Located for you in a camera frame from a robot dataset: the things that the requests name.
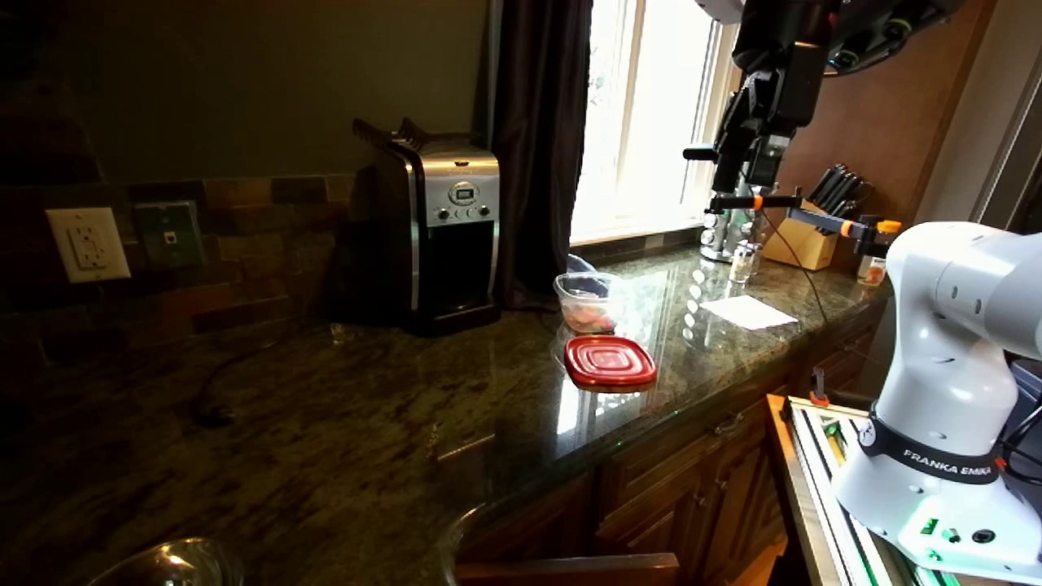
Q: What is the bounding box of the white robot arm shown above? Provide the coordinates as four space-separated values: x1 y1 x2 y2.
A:
833 223 1042 586

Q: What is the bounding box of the clear plastic container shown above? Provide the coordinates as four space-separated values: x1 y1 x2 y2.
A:
553 255 614 334

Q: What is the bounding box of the small red lid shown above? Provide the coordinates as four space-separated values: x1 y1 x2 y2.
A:
563 334 659 390

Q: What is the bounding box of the black steel coffee maker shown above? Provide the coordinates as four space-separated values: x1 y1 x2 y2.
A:
351 116 501 332

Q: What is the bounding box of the dark window curtain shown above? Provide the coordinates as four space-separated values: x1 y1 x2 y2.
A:
493 0 594 311

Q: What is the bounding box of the wooden cabinet front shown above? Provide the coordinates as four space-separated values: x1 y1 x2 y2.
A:
456 322 876 586

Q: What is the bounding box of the wooden knife block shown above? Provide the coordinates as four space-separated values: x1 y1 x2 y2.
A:
761 162 870 271

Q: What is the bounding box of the stainless sink basin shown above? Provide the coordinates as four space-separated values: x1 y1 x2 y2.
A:
86 538 245 586

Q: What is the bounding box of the robot mounting base plate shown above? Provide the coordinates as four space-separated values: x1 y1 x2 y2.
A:
764 390 1042 586

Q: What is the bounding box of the dark wall switch plate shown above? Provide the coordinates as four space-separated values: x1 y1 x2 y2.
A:
132 203 205 271

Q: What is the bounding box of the white wall outlet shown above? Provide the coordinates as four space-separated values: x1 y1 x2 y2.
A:
46 209 131 285

